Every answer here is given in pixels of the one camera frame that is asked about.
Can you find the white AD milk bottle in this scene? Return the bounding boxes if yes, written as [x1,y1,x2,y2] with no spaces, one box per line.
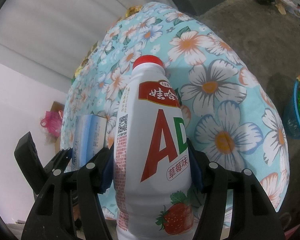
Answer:
[114,55,194,239]

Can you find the blue trash basket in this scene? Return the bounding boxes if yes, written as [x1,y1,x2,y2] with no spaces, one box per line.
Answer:
[282,81,300,140]

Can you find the pink plastic bag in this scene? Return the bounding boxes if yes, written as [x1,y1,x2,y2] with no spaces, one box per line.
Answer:
[40,111,62,137]

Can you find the blue white tissue box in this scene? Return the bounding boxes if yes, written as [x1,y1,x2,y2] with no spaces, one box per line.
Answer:
[71,114,107,171]

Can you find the floral tablecloth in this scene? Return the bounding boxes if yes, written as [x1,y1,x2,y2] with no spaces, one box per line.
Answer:
[61,2,290,210]

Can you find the grey curtain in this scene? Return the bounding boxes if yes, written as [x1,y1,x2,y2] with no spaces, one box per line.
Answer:
[0,0,171,78]

